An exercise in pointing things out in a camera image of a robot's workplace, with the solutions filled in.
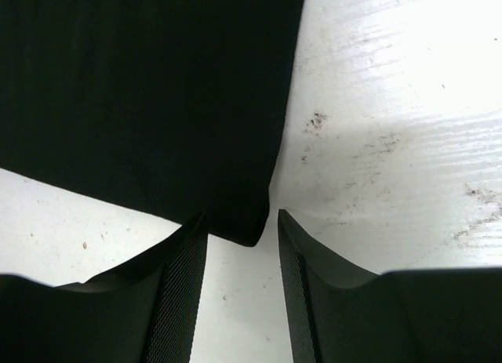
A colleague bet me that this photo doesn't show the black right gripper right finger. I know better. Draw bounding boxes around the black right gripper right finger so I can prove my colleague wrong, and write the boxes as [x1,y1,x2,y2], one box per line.
[278,210,501,362]

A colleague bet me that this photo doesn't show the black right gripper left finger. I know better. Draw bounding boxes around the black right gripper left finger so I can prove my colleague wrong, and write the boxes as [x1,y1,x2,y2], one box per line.
[1,214,207,362]

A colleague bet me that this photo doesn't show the black tank top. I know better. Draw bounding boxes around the black tank top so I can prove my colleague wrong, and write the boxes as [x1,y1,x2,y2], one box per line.
[1,0,304,247]

